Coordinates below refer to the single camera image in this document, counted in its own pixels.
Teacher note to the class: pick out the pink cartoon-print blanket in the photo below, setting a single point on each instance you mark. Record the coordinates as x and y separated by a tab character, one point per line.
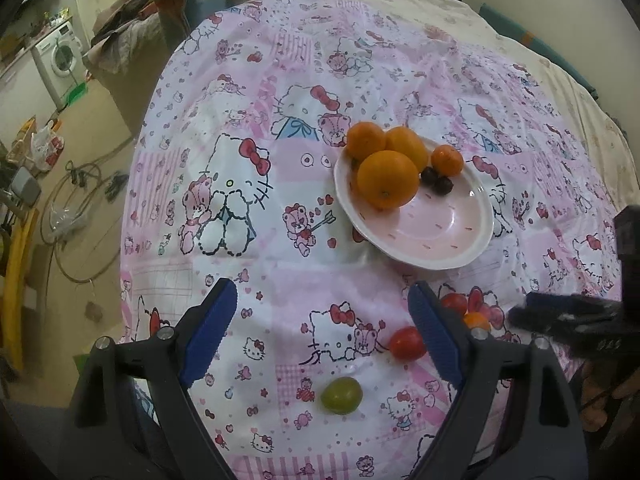
280	120

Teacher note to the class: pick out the red tomato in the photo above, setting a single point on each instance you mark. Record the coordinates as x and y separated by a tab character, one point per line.
407	344
454	302

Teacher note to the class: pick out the grey box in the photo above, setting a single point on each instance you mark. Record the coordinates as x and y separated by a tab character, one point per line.
26	186

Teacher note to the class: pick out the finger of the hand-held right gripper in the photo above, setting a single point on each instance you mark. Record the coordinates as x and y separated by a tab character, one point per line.
540	321
565	302

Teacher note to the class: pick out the small mandarin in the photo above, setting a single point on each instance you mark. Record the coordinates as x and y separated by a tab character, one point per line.
446	159
409	146
476	320

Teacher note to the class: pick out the pink strawberry-print plate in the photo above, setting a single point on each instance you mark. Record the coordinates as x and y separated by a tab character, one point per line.
435	230

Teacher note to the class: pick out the green dustpan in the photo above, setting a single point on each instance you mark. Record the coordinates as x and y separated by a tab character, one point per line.
77	92

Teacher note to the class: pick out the white washing machine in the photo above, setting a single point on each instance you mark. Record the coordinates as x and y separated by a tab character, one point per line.
57	57

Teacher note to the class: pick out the clear plastic bag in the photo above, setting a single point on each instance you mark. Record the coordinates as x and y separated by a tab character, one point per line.
62	217

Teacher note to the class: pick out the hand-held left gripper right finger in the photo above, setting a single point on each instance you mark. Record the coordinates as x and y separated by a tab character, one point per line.
435	330

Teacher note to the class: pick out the green tomato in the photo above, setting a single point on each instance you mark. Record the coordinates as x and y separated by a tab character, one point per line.
341	395

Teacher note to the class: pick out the pile of clothes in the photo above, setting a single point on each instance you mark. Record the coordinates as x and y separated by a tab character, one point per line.
130	15

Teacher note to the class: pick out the black power strip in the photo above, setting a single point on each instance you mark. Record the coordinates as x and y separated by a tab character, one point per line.
116	183

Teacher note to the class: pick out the dark purple plum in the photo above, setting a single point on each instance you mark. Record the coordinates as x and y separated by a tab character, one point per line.
444	184
428	175

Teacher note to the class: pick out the large orange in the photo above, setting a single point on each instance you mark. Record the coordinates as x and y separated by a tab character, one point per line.
366	140
387	180

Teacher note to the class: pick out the person's right hand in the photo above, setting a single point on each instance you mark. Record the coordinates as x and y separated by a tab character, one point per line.
597	395

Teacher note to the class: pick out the yellow chair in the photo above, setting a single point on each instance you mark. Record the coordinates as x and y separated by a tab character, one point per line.
15	285

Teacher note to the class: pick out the white red plastic bag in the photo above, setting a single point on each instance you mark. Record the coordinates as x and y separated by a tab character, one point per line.
46	145

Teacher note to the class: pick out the teal mat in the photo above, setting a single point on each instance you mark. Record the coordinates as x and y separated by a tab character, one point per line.
530	37

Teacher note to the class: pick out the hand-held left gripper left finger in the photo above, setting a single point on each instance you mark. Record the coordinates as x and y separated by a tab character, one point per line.
210	332

